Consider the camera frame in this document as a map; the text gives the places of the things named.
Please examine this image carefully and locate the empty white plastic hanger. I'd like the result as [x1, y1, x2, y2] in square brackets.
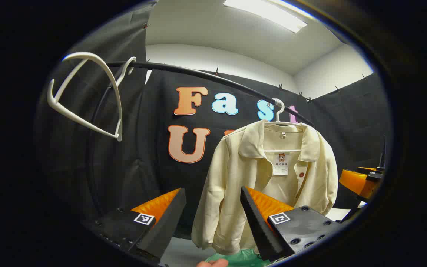
[47, 52, 137, 142]

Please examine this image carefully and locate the ceiling light panel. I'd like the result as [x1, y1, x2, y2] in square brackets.
[224, 0, 307, 34]

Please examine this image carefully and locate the black clothes rack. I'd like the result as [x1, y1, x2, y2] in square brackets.
[86, 61, 316, 223]

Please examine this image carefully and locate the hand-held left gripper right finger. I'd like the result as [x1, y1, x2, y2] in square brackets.
[240, 186, 342, 261]

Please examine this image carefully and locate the black backdrop cloth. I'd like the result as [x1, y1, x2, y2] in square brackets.
[36, 0, 390, 238]

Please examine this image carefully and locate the cream collared shirt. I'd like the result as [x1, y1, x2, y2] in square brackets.
[191, 119, 338, 256]

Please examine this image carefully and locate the white hanger holding shirt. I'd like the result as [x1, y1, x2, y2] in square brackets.
[264, 98, 303, 153]

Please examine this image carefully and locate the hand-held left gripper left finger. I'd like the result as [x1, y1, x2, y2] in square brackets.
[83, 188, 187, 260]

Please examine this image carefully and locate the green laundry hamper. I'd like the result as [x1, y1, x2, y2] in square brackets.
[204, 248, 273, 267]

